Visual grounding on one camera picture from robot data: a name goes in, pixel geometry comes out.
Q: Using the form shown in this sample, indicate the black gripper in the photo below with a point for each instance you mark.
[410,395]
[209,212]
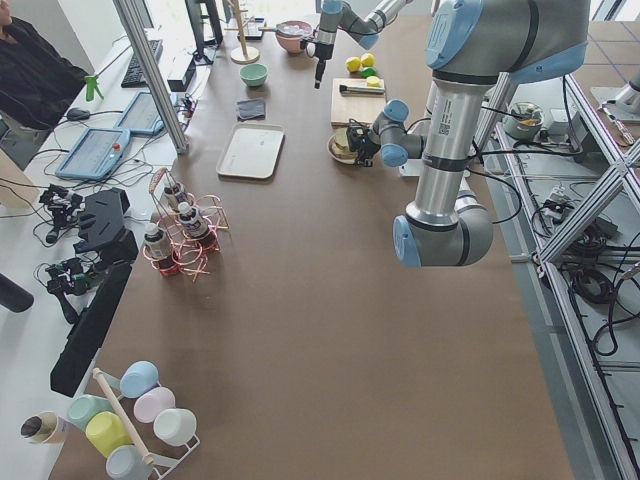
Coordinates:
[365,143]
[321,52]

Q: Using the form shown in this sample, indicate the white round plate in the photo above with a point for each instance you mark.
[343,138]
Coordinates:
[340,156]

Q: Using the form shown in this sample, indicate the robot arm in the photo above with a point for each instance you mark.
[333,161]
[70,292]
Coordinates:
[470,44]
[338,15]

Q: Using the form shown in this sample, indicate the cream rabbit tray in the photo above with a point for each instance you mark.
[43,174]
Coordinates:
[251,151]

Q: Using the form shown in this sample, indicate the steel muddler black tip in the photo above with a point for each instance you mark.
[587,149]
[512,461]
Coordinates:
[360,90]

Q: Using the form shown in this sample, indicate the yellow lemon lower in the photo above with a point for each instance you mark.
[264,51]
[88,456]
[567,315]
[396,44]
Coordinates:
[353,64]

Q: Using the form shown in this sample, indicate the yellow lemon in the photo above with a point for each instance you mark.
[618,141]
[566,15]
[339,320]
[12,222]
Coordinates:
[367,60]
[353,64]

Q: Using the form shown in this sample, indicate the wooden cutting board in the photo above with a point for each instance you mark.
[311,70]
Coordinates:
[362,107]

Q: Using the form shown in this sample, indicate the pink bowl with ice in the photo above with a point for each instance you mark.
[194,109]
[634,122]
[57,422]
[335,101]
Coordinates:
[289,35]

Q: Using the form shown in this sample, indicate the yellow lemon upper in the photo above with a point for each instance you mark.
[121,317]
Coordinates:
[367,60]

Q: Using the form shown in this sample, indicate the green lime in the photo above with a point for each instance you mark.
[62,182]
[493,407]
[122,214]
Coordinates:
[368,72]

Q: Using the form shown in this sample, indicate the half cut lemon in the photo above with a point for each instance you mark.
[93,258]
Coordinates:
[373,81]

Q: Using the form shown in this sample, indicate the green ceramic bowl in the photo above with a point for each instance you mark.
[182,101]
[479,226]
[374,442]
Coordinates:
[253,75]

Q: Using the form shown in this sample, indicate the wooden mug tree stand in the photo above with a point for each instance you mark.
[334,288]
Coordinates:
[244,54]

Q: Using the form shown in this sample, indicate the grey folded cloth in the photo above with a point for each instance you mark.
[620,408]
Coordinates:
[250,109]

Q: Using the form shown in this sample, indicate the tea bottle lower left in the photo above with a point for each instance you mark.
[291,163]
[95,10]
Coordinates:
[194,225]

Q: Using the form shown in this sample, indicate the tea bottle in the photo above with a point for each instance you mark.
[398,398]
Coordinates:
[174,195]
[159,249]
[194,225]

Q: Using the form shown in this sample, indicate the blue teach pendant far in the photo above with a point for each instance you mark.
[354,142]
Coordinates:
[141,116]

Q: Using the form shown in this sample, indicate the blue teach pendant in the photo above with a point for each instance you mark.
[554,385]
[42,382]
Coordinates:
[95,154]
[141,116]

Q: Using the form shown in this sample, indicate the tea bottle upper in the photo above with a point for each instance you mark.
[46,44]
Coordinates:
[174,195]

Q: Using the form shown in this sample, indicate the tea bottle lower right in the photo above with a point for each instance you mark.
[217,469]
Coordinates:
[159,249]

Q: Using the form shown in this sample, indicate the blue teach pendant near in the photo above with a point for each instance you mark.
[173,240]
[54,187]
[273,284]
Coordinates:
[95,154]

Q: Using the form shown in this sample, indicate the person in black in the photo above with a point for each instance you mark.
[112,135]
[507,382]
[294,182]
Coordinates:
[37,84]

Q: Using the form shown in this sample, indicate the white cup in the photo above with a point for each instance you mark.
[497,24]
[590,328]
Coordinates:
[175,426]

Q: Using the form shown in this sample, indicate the pink cup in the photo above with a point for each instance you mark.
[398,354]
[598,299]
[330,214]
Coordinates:
[149,405]

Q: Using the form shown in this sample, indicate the yellow cup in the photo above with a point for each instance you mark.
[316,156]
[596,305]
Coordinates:
[106,432]

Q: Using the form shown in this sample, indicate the mint green cup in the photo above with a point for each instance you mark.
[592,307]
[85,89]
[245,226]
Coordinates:
[83,408]

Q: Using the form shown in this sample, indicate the grey blue cup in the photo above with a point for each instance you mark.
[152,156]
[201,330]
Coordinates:
[125,463]

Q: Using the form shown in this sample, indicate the paper cup metal inside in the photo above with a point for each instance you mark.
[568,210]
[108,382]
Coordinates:
[45,428]

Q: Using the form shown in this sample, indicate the copper wire bottle rack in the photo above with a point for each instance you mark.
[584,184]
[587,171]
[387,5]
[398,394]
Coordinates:
[190,257]

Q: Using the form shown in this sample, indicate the aluminium frame post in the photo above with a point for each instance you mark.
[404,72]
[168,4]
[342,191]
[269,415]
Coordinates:
[131,21]

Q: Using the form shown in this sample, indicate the white wire cup rack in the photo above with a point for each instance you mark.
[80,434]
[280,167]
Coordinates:
[162,457]

